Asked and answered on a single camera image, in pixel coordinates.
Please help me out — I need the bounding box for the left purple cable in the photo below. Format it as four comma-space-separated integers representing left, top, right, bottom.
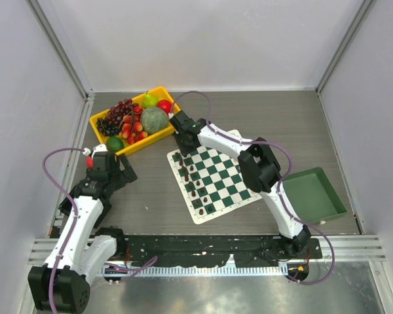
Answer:
41, 147, 91, 311

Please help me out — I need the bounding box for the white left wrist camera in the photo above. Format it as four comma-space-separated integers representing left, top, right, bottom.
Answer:
81, 143, 108, 158

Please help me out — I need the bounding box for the green white chess board mat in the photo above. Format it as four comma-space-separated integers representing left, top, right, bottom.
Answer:
167, 147, 261, 224

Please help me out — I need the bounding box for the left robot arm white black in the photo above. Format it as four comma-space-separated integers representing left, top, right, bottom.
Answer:
28, 150, 138, 313

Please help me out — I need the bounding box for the green netted melon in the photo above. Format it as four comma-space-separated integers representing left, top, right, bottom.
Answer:
141, 107, 168, 135

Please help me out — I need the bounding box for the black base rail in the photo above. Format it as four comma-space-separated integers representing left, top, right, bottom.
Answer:
110, 235, 323, 268

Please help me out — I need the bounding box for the dark purple grape bunch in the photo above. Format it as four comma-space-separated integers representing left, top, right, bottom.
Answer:
105, 99, 133, 128

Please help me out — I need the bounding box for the black grape bunch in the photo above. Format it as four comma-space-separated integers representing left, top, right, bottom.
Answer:
96, 118, 121, 137

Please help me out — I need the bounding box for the red apple in tray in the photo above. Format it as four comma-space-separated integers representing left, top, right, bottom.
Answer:
157, 99, 172, 114

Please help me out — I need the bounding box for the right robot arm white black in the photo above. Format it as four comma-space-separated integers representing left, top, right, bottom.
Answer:
168, 111, 311, 258

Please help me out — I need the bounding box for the green pear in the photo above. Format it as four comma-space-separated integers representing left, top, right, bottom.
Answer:
143, 91, 159, 109

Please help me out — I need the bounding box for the green avocado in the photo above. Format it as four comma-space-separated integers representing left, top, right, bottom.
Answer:
105, 136, 124, 152

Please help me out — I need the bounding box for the green plastic tray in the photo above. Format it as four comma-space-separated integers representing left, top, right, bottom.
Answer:
283, 167, 347, 224

